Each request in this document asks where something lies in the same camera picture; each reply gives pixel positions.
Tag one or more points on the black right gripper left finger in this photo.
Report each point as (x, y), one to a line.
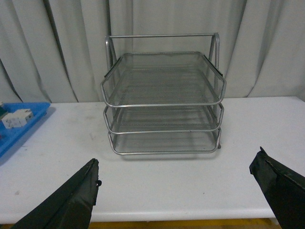
(70, 206)

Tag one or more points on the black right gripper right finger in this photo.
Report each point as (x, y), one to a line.
(283, 189)

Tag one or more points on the silver mesh three-tier rack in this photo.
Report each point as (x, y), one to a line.
(160, 103)

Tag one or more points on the blue plastic tray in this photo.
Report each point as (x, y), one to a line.
(8, 137)

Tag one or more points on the white circuit breaker block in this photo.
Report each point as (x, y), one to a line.
(17, 119)

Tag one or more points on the grey curtain backdrop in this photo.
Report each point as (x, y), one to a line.
(54, 50)

